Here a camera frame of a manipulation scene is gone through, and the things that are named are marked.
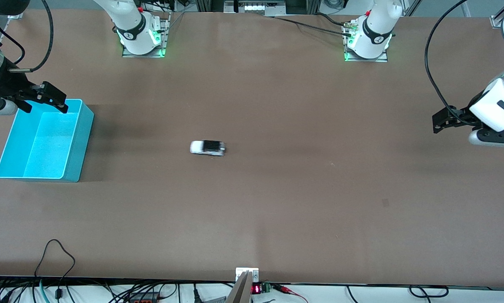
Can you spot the orange black power strip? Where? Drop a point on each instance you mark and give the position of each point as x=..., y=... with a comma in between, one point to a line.
x=144, y=300

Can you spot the red alligator clip leads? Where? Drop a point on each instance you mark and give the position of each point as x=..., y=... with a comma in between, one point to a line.
x=286, y=289

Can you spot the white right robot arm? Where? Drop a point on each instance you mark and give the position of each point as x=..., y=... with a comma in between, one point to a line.
x=132, y=21

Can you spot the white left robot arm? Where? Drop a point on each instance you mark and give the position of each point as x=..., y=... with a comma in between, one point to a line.
x=492, y=113

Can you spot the silver equipment box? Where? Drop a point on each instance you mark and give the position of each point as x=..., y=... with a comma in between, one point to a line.
x=256, y=7

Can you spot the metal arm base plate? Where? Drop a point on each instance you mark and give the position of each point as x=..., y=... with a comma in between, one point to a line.
x=164, y=38
x=374, y=59

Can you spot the aluminium frame post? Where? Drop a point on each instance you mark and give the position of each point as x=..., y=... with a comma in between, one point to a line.
x=412, y=6
x=209, y=6

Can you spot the white corner bracket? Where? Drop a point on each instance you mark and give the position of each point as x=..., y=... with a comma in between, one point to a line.
x=495, y=21
x=16, y=16

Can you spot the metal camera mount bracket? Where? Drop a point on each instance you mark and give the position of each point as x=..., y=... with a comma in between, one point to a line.
x=243, y=290

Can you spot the white jeep toy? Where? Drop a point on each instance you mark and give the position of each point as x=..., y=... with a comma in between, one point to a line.
x=207, y=148

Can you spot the turquoise plastic bin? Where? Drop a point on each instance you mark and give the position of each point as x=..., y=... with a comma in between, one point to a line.
x=45, y=143

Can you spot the red LED display module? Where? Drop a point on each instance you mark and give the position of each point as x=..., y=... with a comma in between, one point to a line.
x=257, y=289

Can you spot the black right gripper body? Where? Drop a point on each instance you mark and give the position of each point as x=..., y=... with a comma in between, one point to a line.
x=8, y=83

